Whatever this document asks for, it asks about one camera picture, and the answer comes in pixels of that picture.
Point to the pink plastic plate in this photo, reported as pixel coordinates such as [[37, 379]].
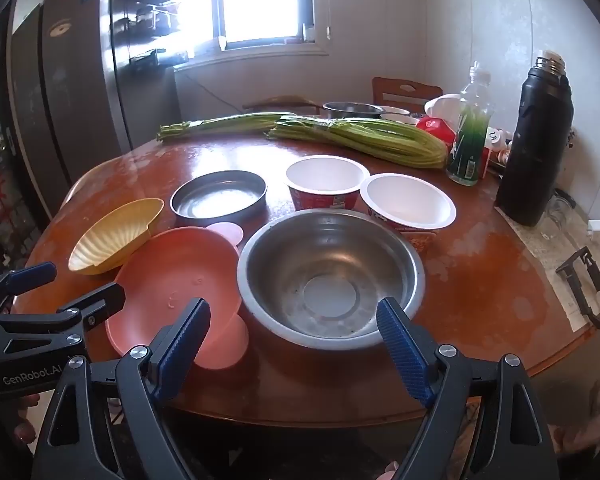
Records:
[[175, 270]]

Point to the small steel bowl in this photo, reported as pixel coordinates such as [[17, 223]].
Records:
[[352, 108]]

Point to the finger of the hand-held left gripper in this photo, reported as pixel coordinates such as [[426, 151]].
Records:
[[102, 302], [32, 274]]

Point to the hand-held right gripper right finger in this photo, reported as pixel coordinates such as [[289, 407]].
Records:
[[405, 355]]

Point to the wooden chair curved back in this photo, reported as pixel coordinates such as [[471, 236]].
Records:
[[280, 101]]

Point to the white charger plug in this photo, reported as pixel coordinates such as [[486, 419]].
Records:
[[598, 230]]

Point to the red packet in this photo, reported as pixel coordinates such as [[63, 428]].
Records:
[[437, 127]]

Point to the window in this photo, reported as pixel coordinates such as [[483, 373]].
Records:
[[260, 0]]

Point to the small round dish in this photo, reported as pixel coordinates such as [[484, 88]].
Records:
[[399, 118]]

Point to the long celery bunch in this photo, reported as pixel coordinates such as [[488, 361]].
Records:
[[220, 125]]

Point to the shallow steel plate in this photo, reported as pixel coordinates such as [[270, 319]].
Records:
[[215, 200]]

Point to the glass cup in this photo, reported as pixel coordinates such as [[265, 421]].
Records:
[[560, 215]]

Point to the wooden chair with cutout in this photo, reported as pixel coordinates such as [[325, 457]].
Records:
[[385, 95]]

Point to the thick celery bunch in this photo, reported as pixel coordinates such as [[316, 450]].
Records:
[[380, 140]]

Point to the patterned white carton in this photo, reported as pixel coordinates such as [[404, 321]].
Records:
[[495, 146]]

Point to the grey refrigerator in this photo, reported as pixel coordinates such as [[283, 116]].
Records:
[[65, 110]]

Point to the person's left hand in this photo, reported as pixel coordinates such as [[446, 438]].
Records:
[[24, 422]]

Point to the white plastic bag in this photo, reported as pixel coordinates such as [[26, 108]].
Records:
[[447, 105]]

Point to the red white paper bowl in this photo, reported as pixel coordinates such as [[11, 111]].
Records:
[[405, 205], [325, 175]]

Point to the yellow shell-shaped bowl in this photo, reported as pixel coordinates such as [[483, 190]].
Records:
[[110, 235]]

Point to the black thermos flask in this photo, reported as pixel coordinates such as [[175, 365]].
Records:
[[535, 160]]

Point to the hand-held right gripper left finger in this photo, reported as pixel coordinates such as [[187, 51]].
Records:
[[180, 350]]

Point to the large steel bowl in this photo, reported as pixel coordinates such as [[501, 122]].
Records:
[[330, 260]]

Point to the black clamp holder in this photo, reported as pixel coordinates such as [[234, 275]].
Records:
[[577, 299]]

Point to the green plastic bottle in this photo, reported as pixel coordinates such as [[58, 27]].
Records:
[[472, 135]]

